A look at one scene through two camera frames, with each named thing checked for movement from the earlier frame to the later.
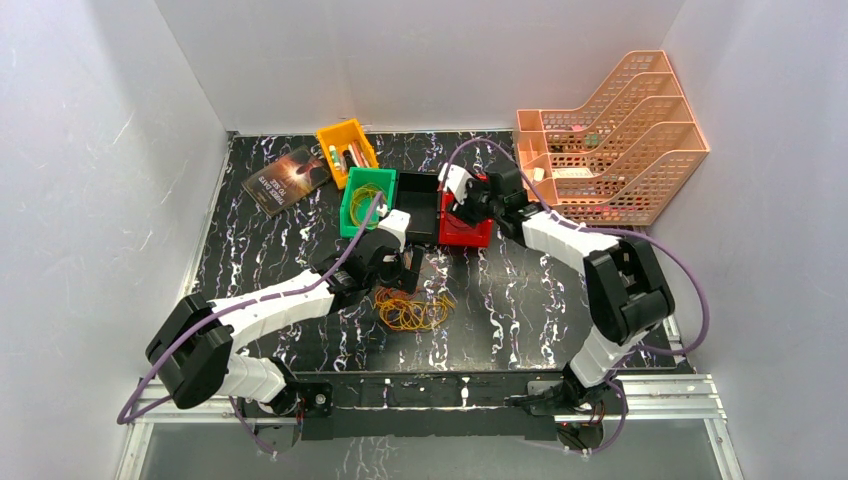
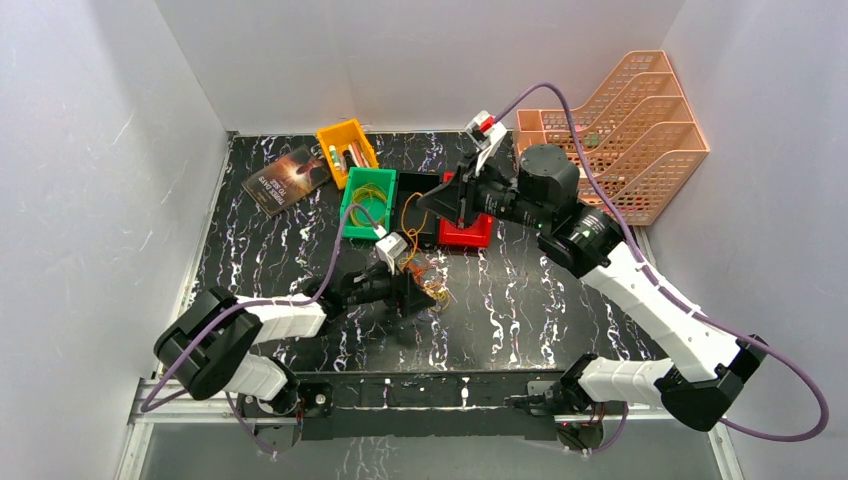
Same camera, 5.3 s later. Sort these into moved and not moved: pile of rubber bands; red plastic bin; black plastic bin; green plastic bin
Moved: pile of rubber bands
Not moved: black plastic bin; red plastic bin; green plastic bin
